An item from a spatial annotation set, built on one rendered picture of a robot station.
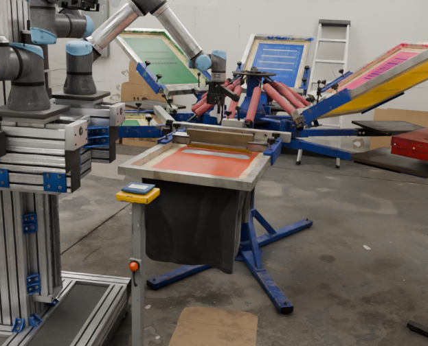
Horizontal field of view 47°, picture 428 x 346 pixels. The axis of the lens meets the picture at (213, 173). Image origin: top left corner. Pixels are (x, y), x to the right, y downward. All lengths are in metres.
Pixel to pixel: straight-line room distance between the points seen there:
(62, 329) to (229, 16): 5.11
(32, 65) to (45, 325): 1.23
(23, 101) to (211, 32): 5.13
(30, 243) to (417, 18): 5.36
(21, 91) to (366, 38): 5.22
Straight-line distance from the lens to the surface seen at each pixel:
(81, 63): 2.35
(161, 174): 2.08
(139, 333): 2.20
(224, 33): 6.80
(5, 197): 2.27
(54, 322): 2.55
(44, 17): 1.62
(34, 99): 1.92
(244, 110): 3.34
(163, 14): 2.36
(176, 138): 2.64
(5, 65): 1.83
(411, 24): 6.63
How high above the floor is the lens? 1.56
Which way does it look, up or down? 16 degrees down
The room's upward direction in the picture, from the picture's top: 3 degrees clockwise
